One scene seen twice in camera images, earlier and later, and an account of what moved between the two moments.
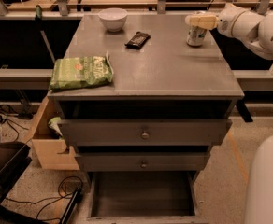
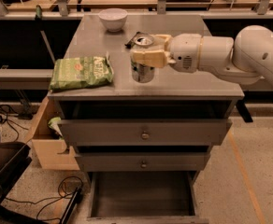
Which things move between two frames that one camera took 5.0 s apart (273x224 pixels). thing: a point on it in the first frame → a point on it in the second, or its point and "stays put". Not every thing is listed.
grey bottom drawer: [142, 197] stays put
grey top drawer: [147, 132] stays put
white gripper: [226, 21] → [183, 52]
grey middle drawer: [143, 161] stays put
